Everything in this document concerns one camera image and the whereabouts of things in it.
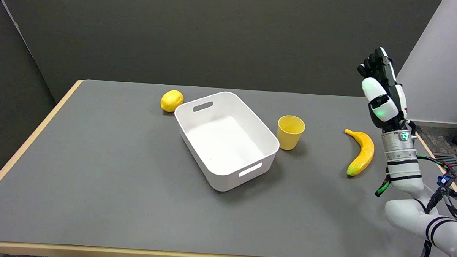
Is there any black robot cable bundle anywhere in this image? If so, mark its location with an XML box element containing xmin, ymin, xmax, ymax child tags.
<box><xmin>373</xmin><ymin>119</ymin><xmax>457</xmax><ymax>257</ymax></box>

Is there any yellow banana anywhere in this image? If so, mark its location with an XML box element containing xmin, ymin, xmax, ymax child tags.
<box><xmin>343</xmin><ymin>129</ymin><xmax>376</xmax><ymax>178</ymax></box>

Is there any white plastic storage bin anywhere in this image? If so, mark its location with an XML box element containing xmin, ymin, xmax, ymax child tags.
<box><xmin>172</xmin><ymin>90</ymin><xmax>282</xmax><ymax>194</ymax></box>

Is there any yellow plastic cup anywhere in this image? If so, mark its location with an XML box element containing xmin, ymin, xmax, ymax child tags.
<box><xmin>277</xmin><ymin>115</ymin><xmax>306</xmax><ymax>151</ymax></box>

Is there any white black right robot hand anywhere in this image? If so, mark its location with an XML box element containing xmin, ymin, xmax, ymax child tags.
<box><xmin>356</xmin><ymin>46</ymin><xmax>414</xmax><ymax>131</ymax></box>

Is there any black floor vent grille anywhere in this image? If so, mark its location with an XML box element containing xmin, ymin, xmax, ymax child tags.
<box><xmin>433</xmin><ymin>153</ymin><xmax>457</xmax><ymax>169</ymax></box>

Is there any yellow lemon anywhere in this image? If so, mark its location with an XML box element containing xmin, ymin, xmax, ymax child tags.
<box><xmin>160</xmin><ymin>89</ymin><xmax>185</xmax><ymax>113</ymax></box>

